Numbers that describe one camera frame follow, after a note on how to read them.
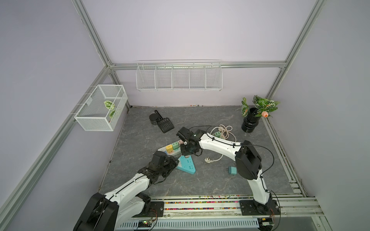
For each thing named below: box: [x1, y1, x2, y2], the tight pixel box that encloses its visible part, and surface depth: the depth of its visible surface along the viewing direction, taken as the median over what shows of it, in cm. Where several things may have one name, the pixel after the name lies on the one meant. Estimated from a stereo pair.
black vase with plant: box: [241, 95, 280, 133], surface depth 89 cm
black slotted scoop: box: [154, 109, 175, 134], surface depth 110 cm
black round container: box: [149, 113, 159, 126], surface depth 111 cm
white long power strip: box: [157, 141, 182, 156], surface depth 93 cm
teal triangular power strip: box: [176, 154, 197, 175], surface depth 87 cm
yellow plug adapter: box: [165, 144, 173, 154], surface depth 92 cm
